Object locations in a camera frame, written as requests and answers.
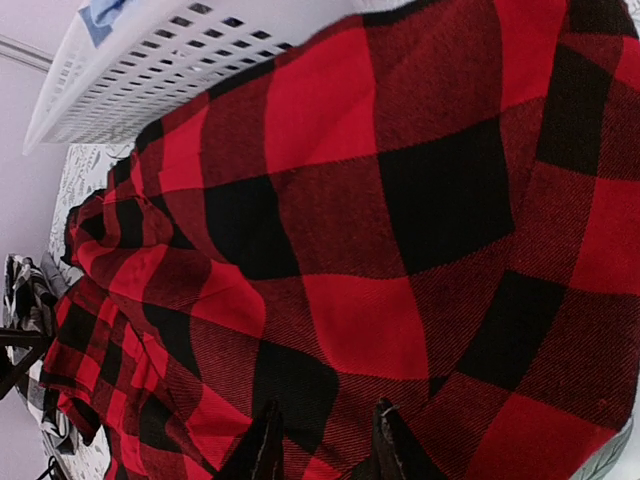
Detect blue shirt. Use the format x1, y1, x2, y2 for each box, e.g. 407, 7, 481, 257
78, 0, 134, 48

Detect left aluminium post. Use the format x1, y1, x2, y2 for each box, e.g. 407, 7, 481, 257
0, 35, 53, 72

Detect red black plaid shirt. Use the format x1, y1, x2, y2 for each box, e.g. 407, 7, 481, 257
41, 1, 639, 479

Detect white plastic basket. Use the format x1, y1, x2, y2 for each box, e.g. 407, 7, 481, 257
23, 1, 305, 153

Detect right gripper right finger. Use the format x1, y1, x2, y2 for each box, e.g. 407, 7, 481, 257
371, 398, 445, 480

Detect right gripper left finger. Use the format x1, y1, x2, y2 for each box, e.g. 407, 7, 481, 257
219, 401, 284, 480

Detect folded black white plaid shirt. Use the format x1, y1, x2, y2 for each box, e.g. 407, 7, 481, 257
2, 254, 57, 336

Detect floral tablecloth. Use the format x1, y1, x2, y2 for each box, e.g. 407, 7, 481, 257
48, 142, 134, 285

